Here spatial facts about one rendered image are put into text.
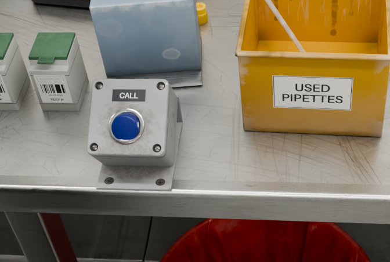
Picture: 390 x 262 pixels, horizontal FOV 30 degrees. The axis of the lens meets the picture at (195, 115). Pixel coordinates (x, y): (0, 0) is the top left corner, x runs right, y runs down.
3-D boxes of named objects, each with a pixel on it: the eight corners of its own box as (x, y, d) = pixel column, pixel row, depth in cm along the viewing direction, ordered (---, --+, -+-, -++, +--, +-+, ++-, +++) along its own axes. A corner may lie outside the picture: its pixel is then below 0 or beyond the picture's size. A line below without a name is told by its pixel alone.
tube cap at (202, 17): (192, 25, 83) (190, 11, 81) (194, 15, 84) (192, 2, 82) (207, 25, 82) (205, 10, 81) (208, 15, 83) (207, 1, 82)
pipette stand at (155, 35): (107, 93, 76) (87, 17, 69) (112, 50, 81) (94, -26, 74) (202, 86, 75) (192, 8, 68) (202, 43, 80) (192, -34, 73)
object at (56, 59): (42, 111, 75) (24, 62, 70) (53, 80, 78) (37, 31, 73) (79, 111, 74) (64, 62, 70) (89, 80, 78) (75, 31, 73)
